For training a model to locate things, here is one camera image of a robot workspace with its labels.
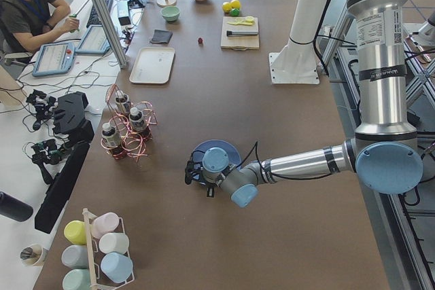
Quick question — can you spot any bamboo cutting board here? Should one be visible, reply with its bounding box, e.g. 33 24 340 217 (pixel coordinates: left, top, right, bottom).
220 16 260 50

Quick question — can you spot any teach pendant tablet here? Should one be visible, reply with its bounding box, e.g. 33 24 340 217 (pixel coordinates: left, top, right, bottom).
75 25 110 56
32 42 75 77

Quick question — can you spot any pink cup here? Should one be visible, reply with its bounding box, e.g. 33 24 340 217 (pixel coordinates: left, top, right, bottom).
91 212 120 239

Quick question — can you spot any steel muddler black tip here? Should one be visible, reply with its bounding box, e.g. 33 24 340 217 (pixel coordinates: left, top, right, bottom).
226 31 258 37

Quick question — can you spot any lower left drink bottle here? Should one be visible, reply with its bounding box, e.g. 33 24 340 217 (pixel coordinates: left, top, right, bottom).
129 107 150 139

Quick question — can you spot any yellow lemon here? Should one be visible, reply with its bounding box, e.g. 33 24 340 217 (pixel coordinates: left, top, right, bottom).
222 2 232 13
230 0 241 10

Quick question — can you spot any upper yellow lemon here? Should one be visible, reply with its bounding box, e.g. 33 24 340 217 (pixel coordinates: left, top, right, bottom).
230 0 241 10

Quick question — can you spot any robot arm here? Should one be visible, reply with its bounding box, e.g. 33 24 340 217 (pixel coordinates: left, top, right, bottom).
185 0 423 207

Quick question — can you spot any yellow plastic knife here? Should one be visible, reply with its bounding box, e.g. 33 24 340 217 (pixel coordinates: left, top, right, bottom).
227 20 255 26

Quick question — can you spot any yellow cup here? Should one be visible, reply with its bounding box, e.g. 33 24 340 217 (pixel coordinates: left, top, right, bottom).
64 220 86 245

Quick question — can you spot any lower yellow lemon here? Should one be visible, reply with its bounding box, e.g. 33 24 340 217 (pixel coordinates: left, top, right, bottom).
222 2 232 13

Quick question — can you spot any paper cup with items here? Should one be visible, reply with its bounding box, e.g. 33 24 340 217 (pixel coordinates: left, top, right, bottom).
20 244 48 266

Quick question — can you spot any drink bottle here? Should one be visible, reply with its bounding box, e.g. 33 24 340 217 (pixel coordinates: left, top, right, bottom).
129 107 150 139
115 90 131 115
101 122 126 160

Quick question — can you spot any black bottle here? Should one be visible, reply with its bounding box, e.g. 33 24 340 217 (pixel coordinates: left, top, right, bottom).
0 192 33 222

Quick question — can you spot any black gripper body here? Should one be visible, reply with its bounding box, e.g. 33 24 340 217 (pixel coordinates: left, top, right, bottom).
184 152 215 198

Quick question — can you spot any lower right drink bottle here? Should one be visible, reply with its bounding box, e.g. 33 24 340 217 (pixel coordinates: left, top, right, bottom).
101 122 126 160

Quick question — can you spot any copper wire bottle rack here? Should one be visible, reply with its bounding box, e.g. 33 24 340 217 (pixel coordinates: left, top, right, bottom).
101 84 158 162

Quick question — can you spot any mint green cup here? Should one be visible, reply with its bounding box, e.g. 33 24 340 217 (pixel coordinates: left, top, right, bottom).
62 269 90 290

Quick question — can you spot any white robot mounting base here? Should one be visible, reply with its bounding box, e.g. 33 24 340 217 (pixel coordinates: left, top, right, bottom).
269 0 327 85

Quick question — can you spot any grey folded cloth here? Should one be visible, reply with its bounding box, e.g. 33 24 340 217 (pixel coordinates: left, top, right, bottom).
150 29 173 44

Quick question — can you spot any top drink bottle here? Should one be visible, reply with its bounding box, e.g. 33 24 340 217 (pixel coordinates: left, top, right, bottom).
115 90 131 115

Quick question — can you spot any seated person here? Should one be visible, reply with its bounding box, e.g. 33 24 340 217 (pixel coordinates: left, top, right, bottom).
1 0 80 53

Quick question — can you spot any cream rabbit tray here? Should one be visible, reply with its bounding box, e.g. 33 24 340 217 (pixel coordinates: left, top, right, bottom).
129 47 175 85

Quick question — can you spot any wooden cup rack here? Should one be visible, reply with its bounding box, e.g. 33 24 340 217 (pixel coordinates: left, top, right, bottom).
82 208 135 290

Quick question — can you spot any blue cup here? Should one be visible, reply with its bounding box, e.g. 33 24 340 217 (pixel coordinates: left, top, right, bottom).
101 252 133 283

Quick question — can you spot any aluminium frame post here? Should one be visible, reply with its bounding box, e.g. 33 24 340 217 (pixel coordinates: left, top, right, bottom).
92 0 128 69

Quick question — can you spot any green lime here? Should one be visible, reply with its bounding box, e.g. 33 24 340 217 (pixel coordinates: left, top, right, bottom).
228 8 240 17

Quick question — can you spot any grey cup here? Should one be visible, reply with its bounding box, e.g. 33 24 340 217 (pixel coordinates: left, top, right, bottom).
61 244 88 269

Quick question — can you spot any blue plate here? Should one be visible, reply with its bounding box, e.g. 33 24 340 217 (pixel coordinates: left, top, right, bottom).
192 139 241 185

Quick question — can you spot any white cup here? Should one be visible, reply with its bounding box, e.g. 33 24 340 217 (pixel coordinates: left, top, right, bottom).
99 232 130 255

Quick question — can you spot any green bowl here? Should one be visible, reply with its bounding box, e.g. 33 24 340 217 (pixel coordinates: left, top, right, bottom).
160 5 180 22

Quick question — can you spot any black keyboard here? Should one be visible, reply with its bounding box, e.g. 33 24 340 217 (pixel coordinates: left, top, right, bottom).
86 0 114 29

